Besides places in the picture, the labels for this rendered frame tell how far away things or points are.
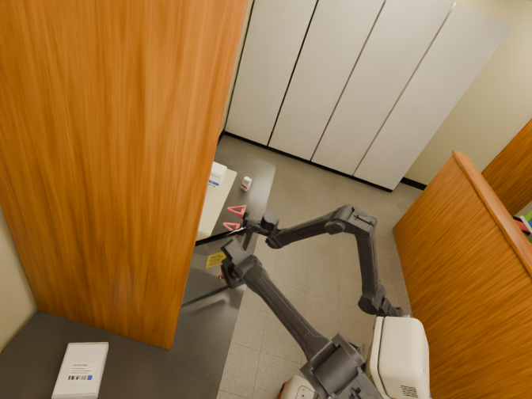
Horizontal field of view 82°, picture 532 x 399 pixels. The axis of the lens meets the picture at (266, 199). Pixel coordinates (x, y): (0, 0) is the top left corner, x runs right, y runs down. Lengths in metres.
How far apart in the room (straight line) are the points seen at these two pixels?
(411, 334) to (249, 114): 3.39
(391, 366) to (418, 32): 3.30
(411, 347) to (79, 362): 1.03
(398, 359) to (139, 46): 1.00
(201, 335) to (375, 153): 3.42
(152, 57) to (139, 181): 0.26
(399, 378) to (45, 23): 1.13
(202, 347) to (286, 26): 3.20
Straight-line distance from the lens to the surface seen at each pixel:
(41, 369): 1.32
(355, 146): 4.16
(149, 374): 1.27
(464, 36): 3.97
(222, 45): 0.51
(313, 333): 0.72
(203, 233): 0.85
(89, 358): 1.26
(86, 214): 0.85
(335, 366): 0.68
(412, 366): 1.06
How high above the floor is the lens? 2.14
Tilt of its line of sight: 39 degrees down
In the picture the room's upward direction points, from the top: 21 degrees clockwise
